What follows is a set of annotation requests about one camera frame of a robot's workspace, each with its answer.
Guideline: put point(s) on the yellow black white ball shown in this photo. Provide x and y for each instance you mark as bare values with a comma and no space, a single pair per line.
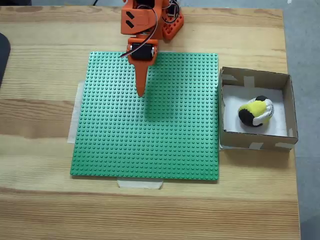
255,112

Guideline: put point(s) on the cardboard box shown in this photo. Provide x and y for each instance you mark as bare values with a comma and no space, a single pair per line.
235,140

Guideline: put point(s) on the green studded baseplate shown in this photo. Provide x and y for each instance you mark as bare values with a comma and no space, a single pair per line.
125,137

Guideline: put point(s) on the masking tape strip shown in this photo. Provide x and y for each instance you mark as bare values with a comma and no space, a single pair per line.
140,184
73,120

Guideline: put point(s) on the white paper sheet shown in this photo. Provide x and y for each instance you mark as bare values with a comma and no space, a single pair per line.
230,120

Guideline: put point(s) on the black rounded object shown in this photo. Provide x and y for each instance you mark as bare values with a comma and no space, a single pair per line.
3,55

